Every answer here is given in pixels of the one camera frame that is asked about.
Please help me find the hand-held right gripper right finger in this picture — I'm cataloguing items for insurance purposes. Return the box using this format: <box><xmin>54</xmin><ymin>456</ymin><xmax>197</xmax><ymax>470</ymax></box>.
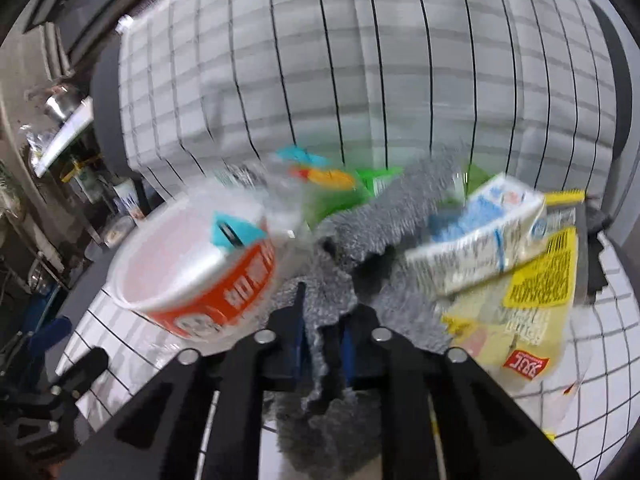
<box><xmin>342</xmin><ymin>305</ymin><xmax>582</xmax><ymax>480</ymax></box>

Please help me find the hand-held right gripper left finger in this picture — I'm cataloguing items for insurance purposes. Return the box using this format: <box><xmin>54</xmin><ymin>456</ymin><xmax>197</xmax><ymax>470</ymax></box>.
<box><xmin>60</xmin><ymin>282</ymin><xmax>307</xmax><ymax>480</ymax></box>

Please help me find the orange white instant noodle bowl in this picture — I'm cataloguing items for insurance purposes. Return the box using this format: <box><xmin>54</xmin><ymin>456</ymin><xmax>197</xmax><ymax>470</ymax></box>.
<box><xmin>107</xmin><ymin>195</ymin><xmax>279</xmax><ymax>349</ymax></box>

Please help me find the grey fuzzy cloth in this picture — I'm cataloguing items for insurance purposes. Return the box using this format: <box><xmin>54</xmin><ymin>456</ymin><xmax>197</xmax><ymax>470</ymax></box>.
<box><xmin>270</xmin><ymin>152</ymin><xmax>468</xmax><ymax>480</ymax></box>

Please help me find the green plastic bottle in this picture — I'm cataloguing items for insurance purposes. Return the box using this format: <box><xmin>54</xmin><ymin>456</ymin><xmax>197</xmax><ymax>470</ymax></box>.
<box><xmin>300</xmin><ymin>166</ymin><xmax>374</xmax><ymax>229</ymax></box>

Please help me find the clear crumpled plastic wrapper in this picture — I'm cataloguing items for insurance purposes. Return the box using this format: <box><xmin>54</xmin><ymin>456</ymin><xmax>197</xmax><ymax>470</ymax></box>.
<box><xmin>200</xmin><ymin>155</ymin><xmax>316</xmax><ymax>246</ymax></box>

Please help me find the white blue milk carton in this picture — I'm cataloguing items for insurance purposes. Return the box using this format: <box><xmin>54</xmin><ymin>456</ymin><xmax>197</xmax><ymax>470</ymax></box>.
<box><xmin>405</xmin><ymin>172</ymin><xmax>549</xmax><ymax>297</ymax></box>

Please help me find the yellow snack wrapper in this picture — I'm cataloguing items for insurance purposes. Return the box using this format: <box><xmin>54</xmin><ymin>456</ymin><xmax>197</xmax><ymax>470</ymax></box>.
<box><xmin>442</xmin><ymin>189</ymin><xmax>590</xmax><ymax>384</ymax></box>

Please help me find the white tube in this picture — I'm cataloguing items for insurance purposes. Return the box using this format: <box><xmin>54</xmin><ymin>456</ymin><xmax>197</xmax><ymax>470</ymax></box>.
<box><xmin>113</xmin><ymin>182</ymin><xmax>147</xmax><ymax>222</ymax></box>

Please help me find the white checked blanket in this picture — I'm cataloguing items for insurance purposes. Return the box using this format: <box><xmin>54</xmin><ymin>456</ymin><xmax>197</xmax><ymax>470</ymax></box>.
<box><xmin>55</xmin><ymin>0</ymin><xmax>640</xmax><ymax>466</ymax></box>

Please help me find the white flat board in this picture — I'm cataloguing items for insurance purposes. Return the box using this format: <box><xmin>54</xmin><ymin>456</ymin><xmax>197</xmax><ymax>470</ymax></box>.
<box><xmin>31</xmin><ymin>99</ymin><xmax>96</xmax><ymax>177</ymax></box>

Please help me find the steel pot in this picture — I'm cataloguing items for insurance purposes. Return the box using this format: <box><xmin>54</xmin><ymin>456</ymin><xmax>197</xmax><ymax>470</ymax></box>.
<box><xmin>44</xmin><ymin>86</ymin><xmax>84</xmax><ymax>122</ymax></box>

